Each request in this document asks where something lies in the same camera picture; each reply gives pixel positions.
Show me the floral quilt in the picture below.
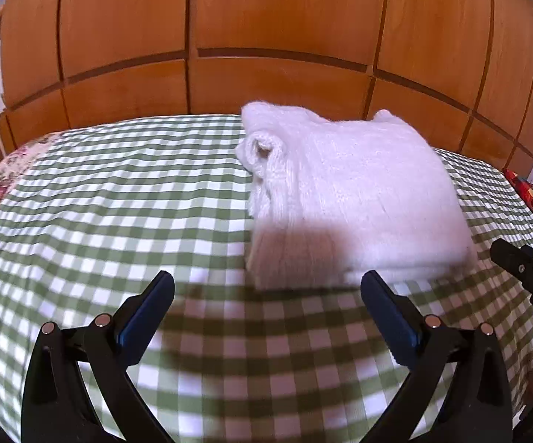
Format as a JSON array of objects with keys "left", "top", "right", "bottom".
[{"left": 0, "top": 133, "right": 60, "bottom": 246}]

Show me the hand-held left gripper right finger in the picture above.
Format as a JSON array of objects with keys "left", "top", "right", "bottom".
[{"left": 360, "top": 270, "right": 513, "bottom": 443}]

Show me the wooden wardrobe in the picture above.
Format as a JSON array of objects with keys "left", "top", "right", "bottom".
[{"left": 0, "top": 0, "right": 533, "bottom": 177}]

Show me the green checked blanket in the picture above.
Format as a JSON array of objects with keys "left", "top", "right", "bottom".
[{"left": 0, "top": 114, "right": 533, "bottom": 443}]

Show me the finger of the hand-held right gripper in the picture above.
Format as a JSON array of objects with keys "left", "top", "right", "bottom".
[{"left": 489, "top": 239, "right": 533, "bottom": 292}]

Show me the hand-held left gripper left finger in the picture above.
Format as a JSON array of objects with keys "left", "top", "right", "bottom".
[{"left": 21, "top": 270, "right": 175, "bottom": 443}]

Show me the white knitted sweater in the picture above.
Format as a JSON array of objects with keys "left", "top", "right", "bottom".
[{"left": 235, "top": 100, "right": 479, "bottom": 291}]

